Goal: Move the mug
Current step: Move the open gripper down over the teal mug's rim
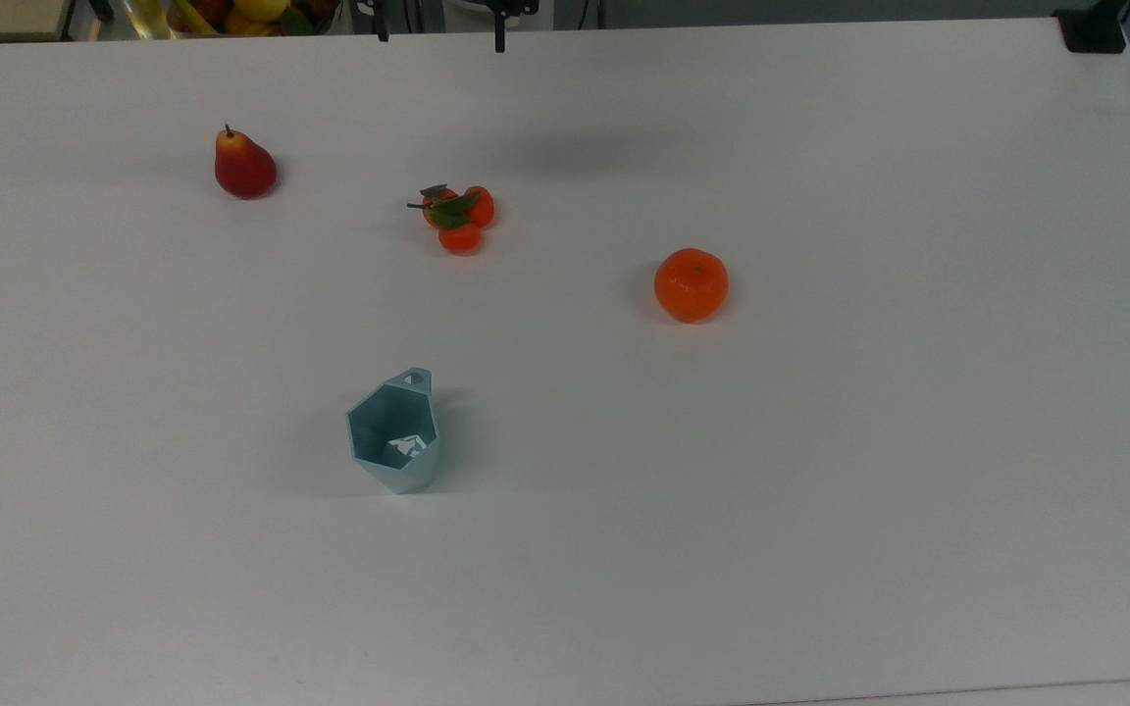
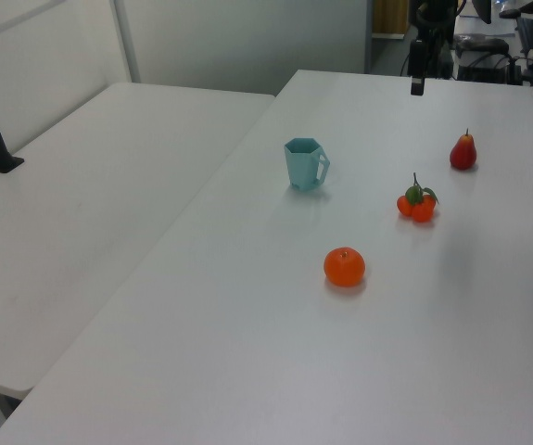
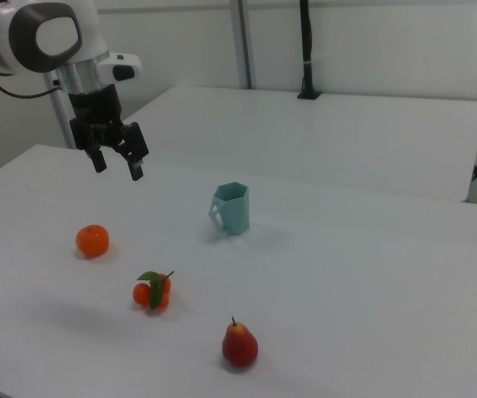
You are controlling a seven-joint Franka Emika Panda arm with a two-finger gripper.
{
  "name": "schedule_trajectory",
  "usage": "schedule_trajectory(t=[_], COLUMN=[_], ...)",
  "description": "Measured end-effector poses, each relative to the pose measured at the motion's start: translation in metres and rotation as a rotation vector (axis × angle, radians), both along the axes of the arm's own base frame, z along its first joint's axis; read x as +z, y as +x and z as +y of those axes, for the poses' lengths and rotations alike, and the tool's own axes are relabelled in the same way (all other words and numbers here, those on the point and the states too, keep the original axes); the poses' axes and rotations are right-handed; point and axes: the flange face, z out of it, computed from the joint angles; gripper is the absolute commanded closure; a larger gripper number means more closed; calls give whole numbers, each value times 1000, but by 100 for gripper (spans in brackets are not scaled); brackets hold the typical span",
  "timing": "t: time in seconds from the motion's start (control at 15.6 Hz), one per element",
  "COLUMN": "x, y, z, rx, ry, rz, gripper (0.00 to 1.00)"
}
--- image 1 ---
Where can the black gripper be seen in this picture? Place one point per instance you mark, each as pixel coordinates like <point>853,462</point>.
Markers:
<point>516,6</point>

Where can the light blue faceted mug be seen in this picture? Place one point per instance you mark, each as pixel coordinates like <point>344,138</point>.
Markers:
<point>394,461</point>

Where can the yellow apple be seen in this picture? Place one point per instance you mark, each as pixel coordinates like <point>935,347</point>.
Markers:
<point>261,8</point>

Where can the small oranges cluster with leaves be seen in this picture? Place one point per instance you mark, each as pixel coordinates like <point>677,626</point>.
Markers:
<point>461,235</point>

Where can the red yellow pear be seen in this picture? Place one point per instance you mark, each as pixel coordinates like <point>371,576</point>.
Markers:
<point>244,169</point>

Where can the yellow banana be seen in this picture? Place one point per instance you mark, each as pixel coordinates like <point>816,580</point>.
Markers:
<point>192,18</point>

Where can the round orange fruit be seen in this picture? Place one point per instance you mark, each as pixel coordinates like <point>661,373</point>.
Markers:
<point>691,285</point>

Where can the black table clamp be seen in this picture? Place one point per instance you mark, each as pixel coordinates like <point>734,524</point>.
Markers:
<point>1093,31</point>

